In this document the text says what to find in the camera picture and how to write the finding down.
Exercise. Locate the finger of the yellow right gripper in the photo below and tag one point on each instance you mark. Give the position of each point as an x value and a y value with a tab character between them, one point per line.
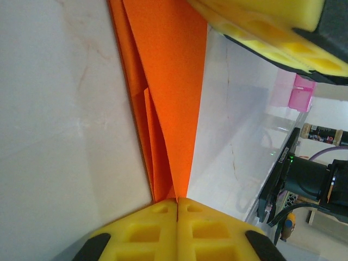
299	61
258	13

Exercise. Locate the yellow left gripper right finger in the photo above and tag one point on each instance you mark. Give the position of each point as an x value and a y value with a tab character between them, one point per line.
212	239

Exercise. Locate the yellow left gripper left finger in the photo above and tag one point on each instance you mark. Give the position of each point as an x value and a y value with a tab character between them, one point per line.
146	239

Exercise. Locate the orange paper sheet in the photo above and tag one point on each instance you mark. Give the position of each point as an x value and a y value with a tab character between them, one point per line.
168	81

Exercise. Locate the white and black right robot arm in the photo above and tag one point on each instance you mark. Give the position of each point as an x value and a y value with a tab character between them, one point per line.
312	176

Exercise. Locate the yellow power connector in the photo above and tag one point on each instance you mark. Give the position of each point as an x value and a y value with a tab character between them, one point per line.
288	225

